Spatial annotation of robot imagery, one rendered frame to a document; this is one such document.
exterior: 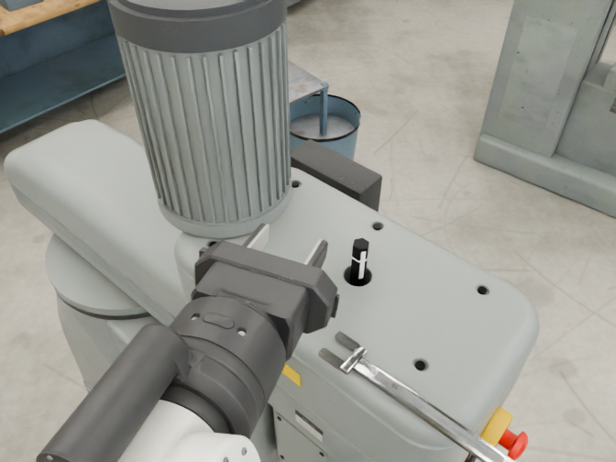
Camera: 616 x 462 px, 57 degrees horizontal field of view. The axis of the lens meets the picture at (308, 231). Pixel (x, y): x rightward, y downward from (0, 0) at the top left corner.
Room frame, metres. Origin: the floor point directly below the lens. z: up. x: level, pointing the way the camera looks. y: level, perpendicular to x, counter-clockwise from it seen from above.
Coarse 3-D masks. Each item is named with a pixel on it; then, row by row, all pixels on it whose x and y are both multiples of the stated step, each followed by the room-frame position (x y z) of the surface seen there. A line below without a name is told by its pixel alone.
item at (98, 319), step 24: (48, 264) 0.79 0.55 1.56; (72, 264) 0.79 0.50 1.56; (72, 288) 0.73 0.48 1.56; (96, 288) 0.73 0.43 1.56; (72, 312) 0.71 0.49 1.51; (96, 312) 0.68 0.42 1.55; (120, 312) 0.67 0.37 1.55; (144, 312) 0.68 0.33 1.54; (72, 336) 0.77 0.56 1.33; (96, 336) 0.68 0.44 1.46; (120, 336) 0.64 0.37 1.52; (96, 360) 0.71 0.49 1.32
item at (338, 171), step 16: (304, 144) 0.99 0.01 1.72; (320, 144) 1.00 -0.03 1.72; (304, 160) 0.94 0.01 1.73; (320, 160) 0.94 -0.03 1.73; (336, 160) 0.94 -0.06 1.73; (352, 160) 0.94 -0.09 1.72; (320, 176) 0.90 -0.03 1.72; (336, 176) 0.89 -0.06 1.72; (352, 176) 0.89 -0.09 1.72; (368, 176) 0.89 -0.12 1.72; (352, 192) 0.84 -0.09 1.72; (368, 192) 0.85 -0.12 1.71
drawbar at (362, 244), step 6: (354, 240) 0.49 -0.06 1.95; (360, 240) 0.49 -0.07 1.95; (366, 240) 0.49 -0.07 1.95; (354, 246) 0.48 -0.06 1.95; (360, 246) 0.48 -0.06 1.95; (366, 246) 0.48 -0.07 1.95; (354, 252) 0.48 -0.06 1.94; (360, 252) 0.47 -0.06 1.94; (366, 252) 0.47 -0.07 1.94; (366, 258) 0.47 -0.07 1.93; (354, 264) 0.47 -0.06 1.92; (366, 264) 0.47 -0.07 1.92; (354, 270) 0.47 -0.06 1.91; (366, 270) 0.48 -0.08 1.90; (354, 276) 0.47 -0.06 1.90; (354, 282) 0.47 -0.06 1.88; (360, 282) 0.47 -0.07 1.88
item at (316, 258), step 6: (318, 240) 0.36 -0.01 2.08; (324, 240) 0.36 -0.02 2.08; (318, 246) 0.35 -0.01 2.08; (324, 246) 0.35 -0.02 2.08; (312, 252) 0.34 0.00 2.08; (318, 252) 0.34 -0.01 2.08; (324, 252) 0.35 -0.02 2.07; (312, 258) 0.33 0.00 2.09; (318, 258) 0.33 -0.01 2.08; (324, 258) 0.35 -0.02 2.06; (306, 264) 0.32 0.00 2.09; (312, 264) 0.32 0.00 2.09; (318, 264) 0.33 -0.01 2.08
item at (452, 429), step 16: (336, 336) 0.38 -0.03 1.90; (320, 352) 0.36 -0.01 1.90; (336, 368) 0.34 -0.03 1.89; (352, 368) 0.34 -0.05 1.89; (368, 368) 0.34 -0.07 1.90; (384, 384) 0.32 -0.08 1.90; (400, 384) 0.32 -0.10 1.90; (400, 400) 0.30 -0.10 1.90; (416, 400) 0.30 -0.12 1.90; (432, 416) 0.28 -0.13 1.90; (448, 416) 0.28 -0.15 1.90; (448, 432) 0.26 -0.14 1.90; (464, 432) 0.26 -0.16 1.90; (464, 448) 0.25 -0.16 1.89; (480, 448) 0.25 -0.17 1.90; (496, 448) 0.25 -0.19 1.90
